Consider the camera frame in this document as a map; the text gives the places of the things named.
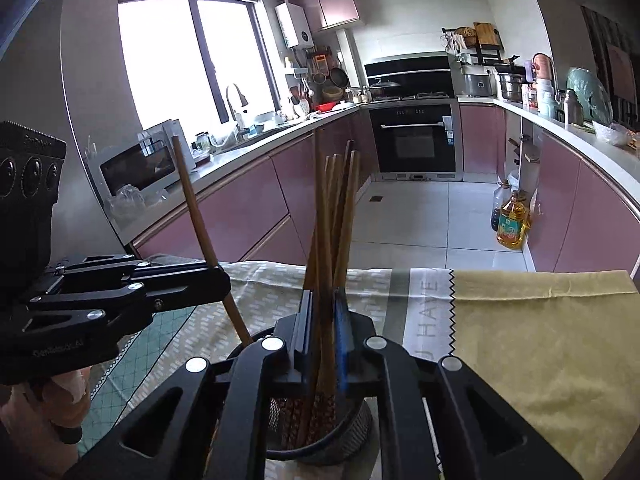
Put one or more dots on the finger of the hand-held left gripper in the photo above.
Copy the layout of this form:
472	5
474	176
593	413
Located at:
190	285
110	264

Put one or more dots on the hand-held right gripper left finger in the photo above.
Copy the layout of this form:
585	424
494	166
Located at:
305	325

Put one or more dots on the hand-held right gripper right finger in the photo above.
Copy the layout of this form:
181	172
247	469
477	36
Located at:
343	340

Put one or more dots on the red-patterned wooden chopstick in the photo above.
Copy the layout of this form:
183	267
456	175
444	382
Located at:
322	260
195	210

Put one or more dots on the black mesh utensil holder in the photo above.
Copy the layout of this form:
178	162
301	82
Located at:
345	435

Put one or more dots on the bunch of wooden chopsticks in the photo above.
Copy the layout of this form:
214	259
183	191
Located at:
345	210

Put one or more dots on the person's left hand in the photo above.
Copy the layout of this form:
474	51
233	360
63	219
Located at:
35	410

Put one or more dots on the clear plastic bag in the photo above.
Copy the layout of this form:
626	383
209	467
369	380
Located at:
132	205

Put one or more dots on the pink base cabinets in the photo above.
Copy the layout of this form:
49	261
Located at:
590	220
240	210

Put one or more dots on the silver countertop oven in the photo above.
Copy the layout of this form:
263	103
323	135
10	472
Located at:
140	165

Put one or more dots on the patterned patchwork tablecloth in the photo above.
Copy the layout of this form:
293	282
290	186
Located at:
525	340

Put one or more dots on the kitchen faucet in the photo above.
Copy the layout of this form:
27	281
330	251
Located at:
237	102

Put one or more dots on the kitchen window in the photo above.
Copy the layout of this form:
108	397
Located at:
160	60

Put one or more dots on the dark liquid bottle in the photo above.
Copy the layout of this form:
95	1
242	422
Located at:
499	210

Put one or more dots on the yellow cooking oil bottle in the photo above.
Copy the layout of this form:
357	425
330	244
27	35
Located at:
512	225

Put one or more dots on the black built-in oven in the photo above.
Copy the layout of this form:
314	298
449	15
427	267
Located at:
415	140

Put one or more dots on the red basin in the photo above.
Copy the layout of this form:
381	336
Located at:
327	107

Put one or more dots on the wooden bowl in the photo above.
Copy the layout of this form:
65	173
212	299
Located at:
332	94

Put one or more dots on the hanging frying pan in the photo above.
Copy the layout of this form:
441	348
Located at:
339	77

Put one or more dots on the wok with lid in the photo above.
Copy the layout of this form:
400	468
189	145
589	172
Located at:
385	87

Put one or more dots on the orange hanging grater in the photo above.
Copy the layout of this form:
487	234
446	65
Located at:
321	62

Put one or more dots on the black range hood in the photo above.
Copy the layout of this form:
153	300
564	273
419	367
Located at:
410	72

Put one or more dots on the white gas water heater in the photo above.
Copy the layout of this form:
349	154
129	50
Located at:
295	25

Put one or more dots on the steel pot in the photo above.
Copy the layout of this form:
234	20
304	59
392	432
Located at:
511	87

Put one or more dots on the white kitchen countertop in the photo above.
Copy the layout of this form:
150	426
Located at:
575	137

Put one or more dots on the steel thermos bottle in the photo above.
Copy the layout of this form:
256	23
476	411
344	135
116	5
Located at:
573	107

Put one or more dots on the pink kettle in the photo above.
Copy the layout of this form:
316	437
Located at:
542	70

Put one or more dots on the wooden cutting board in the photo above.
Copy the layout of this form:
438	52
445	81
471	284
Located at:
486	34

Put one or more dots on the green covered appliance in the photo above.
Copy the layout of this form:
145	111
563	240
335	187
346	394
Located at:
592	95

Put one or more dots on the black wall rack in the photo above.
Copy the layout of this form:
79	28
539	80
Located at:
475	55

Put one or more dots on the pink wall cabinet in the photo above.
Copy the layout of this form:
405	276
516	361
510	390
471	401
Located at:
332	5

